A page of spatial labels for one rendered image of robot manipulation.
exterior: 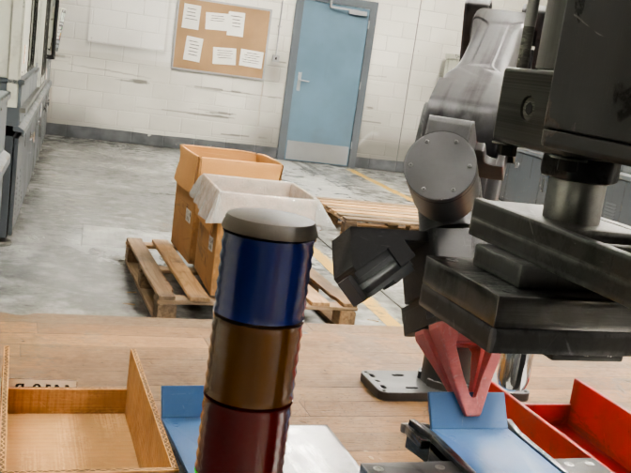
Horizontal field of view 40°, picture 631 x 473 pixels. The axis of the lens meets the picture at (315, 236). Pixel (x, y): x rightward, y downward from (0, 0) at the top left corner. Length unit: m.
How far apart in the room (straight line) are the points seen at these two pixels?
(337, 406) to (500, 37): 0.43
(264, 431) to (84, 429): 0.50
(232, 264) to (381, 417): 0.64
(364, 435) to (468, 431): 0.20
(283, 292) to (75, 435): 0.51
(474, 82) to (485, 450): 0.33
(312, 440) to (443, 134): 0.32
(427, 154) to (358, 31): 11.17
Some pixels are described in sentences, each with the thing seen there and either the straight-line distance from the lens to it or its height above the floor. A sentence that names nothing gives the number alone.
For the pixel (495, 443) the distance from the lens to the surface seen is 0.72.
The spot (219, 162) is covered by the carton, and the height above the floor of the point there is 0.70.
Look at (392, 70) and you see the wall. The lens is 12.04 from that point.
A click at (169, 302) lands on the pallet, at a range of 4.09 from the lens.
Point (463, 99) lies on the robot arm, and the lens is 0.79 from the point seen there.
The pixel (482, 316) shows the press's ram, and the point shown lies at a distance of 0.54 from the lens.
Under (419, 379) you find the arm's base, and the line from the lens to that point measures 1.07.
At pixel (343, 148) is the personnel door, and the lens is 11.89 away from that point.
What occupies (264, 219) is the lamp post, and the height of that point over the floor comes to 1.20.
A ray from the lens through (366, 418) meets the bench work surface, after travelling 0.95.
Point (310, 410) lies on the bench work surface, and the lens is 0.95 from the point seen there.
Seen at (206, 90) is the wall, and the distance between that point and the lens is 11.45.
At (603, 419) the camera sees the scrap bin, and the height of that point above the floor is 0.94.
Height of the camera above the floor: 1.26
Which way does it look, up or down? 11 degrees down
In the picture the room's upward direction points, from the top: 8 degrees clockwise
